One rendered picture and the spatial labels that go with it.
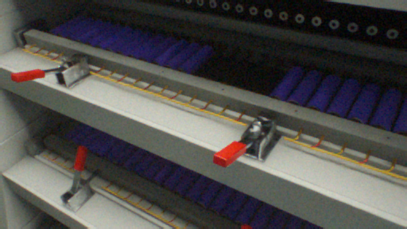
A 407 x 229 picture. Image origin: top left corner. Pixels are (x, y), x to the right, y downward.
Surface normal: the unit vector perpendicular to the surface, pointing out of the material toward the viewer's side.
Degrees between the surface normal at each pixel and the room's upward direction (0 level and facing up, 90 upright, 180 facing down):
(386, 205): 19
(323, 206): 109
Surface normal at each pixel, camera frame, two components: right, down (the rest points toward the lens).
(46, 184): -0.07, -0.78
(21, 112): 0.83, 0.29
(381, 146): -0.54, 0.56
